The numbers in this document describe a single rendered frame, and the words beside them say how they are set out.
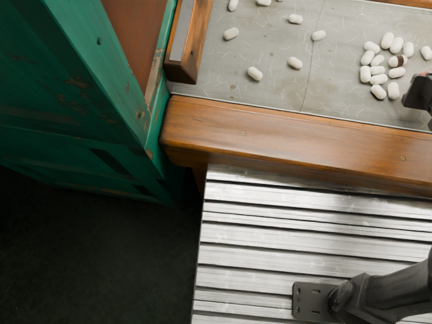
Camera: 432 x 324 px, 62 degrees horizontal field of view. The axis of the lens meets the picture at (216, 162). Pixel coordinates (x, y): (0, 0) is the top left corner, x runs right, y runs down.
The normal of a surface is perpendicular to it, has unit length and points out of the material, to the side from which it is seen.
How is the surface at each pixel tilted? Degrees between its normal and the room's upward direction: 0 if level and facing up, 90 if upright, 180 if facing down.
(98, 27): 90
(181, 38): 0
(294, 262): 0
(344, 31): 0
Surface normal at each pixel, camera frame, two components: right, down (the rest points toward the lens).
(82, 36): 0.99, 0.16
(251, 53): -0.01, -0.25
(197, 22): 0.91, 0.05
